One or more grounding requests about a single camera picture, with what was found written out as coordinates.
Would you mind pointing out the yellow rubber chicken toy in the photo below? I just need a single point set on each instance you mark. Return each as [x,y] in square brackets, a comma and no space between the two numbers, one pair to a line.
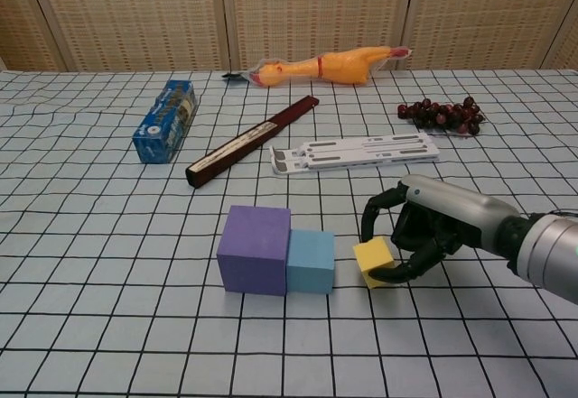
[334,68]

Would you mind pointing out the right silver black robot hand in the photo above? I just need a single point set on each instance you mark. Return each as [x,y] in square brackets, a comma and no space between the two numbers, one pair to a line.
[460,208]

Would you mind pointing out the woven beige folding screen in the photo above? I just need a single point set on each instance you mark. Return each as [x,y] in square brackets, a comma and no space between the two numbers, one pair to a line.
[135,10]

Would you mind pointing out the dark red grape bunch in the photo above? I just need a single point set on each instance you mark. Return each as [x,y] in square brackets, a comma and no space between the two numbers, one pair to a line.
[433,116]

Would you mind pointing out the light blue checkered tablecloth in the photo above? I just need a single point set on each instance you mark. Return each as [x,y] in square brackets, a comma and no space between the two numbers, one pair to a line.
[90,235]

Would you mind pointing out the dark red long box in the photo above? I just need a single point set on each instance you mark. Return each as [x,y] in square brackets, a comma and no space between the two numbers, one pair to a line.
[244,143]

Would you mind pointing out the white folding laptop stand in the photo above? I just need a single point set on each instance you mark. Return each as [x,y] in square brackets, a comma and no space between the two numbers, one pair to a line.
[357,152]

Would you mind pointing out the small yellow foam cube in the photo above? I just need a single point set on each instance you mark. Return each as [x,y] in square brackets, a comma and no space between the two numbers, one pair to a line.
[372,256]

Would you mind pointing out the large purple foam cube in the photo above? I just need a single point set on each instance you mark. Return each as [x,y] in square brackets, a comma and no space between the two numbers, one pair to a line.
[253,251]

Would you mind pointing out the medium blue foam cube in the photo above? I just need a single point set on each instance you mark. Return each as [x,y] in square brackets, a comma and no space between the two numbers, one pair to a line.
[311,262]

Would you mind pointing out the long blue cardboard box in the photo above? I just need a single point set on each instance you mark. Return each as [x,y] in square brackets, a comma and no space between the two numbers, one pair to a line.
[165,123]

